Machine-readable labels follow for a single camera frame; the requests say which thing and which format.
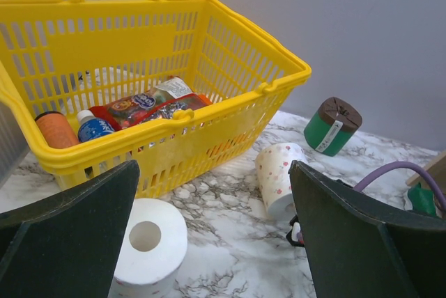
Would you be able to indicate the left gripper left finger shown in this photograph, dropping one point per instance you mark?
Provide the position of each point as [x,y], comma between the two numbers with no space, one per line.
[67,245]

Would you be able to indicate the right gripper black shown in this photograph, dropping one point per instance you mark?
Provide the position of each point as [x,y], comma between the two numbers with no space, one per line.
[294,236]

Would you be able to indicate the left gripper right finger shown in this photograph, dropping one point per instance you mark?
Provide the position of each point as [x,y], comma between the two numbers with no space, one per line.
[357,246]

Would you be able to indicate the white floral paper roll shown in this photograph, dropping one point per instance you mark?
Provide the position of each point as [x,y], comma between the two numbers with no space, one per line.
[153,249]
[272,168]

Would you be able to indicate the wooden two-tier shelf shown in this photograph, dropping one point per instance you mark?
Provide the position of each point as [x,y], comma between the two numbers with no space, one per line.
[436,169]

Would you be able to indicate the green snack bag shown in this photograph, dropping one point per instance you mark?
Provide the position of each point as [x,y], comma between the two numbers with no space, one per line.
[421,201]

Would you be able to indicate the upright green brown wrapped roll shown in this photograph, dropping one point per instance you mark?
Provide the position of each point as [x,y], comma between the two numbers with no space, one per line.
[333,124]

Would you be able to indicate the orange bottle in basket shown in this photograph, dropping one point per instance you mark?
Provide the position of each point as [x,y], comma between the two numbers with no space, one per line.
[56,130]

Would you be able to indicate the blue label bottle white cap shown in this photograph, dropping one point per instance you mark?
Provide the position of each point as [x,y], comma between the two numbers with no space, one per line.
[91,127]

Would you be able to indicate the red snack bag in basket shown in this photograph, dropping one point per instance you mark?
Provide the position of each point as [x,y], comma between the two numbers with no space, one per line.
[159,102]

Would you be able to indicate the yellow plastic shopping basket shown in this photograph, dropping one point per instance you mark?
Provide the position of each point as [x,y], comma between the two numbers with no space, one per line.
[70,55]

